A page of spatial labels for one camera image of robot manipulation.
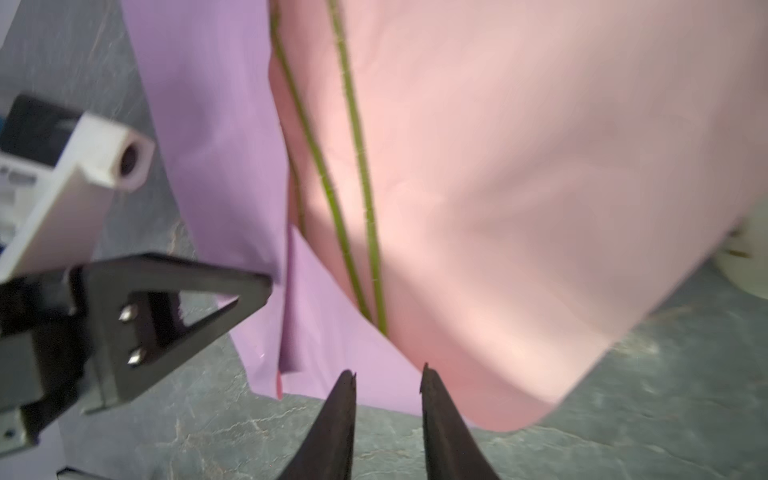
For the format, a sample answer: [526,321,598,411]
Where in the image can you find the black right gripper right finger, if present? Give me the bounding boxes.
[420,364,500,480]

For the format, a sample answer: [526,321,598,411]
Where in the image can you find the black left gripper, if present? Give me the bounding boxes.
[1,253,272,456]

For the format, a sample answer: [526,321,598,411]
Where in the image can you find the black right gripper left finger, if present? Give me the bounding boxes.
[278,370,357,480]

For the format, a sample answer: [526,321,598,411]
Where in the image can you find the cream printed ribbon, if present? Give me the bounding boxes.
[714,197,767,299]

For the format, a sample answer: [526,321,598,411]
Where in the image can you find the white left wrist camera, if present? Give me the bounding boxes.
[1,94,155,281]

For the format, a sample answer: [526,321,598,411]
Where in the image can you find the pink purple wrapping paper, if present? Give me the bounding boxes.
[122,1,767,431]

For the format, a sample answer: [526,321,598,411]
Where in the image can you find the red pink fake rose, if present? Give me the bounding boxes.
[270,1,373,322]

